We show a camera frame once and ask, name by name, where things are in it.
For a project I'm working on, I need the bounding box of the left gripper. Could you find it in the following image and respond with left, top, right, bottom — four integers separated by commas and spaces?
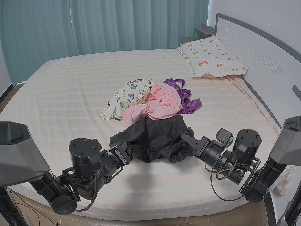
101, 143, 132, 172

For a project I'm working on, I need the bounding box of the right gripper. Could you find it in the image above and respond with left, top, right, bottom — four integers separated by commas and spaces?
181, 134, 235, 172

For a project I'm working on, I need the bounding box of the black T-shirt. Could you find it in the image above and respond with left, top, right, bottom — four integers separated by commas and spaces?
109, 115, 195, 163

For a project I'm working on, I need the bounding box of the bed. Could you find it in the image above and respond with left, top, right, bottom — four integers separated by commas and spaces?
0, 13, 301, 215

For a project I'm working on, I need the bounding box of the purple garment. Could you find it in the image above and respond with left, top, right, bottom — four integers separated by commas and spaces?
163, 78, 203, 115

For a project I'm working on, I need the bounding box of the pink garment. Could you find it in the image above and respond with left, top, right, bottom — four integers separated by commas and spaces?
123, 81, 182, 128

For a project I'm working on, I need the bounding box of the white printed garment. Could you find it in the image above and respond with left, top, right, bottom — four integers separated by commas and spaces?
99, 78, 153, 121

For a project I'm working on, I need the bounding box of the white printed pillow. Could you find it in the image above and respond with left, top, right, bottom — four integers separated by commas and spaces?
176, 34, 249, 78

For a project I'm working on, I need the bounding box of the grey bedside table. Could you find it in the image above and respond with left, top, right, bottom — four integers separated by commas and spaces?
180, 24, 215, 49

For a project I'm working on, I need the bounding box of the blue-green curtain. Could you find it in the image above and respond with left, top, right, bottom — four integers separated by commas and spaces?
69, 0, 210, 55
0, 0, 72, 86

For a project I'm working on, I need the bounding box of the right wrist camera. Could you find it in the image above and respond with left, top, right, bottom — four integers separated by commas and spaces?
216, 128, 234, 148

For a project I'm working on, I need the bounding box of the black cable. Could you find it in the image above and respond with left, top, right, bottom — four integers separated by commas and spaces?
75, 171, 98, 212
210, 164, 246, 201

